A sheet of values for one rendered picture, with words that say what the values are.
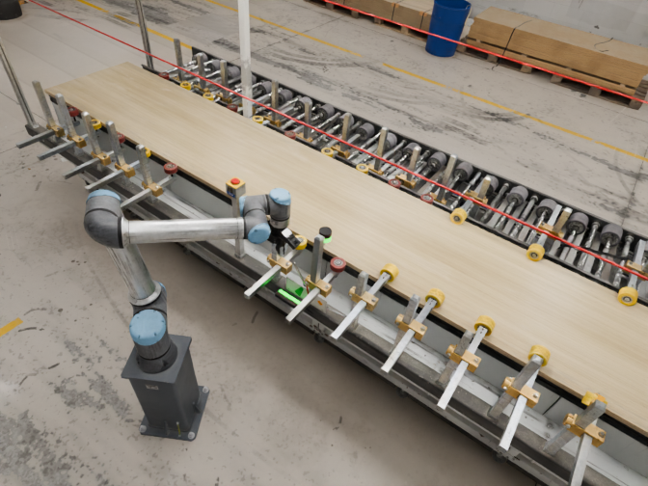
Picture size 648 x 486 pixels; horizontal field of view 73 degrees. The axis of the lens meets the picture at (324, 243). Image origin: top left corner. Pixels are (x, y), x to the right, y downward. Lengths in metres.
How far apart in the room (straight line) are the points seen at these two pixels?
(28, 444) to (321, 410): 1.59
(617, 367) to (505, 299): 0.54
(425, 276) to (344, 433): 1.05
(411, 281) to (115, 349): 1.92
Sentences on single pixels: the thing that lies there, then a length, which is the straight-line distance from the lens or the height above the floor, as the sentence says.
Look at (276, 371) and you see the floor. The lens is 2.91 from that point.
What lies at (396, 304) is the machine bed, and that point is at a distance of 2.30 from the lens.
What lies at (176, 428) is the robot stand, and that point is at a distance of 2.77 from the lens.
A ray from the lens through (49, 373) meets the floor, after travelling 3.21.
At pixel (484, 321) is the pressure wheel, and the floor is 0.98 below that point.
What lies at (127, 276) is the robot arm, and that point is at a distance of 2.07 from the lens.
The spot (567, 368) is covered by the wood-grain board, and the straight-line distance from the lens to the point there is 2.27.
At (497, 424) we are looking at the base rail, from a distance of 2.22.
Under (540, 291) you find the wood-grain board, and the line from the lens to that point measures 2.50.
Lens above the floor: 2.55
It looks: 45 degrees down
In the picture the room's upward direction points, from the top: 7 degrees clockwise
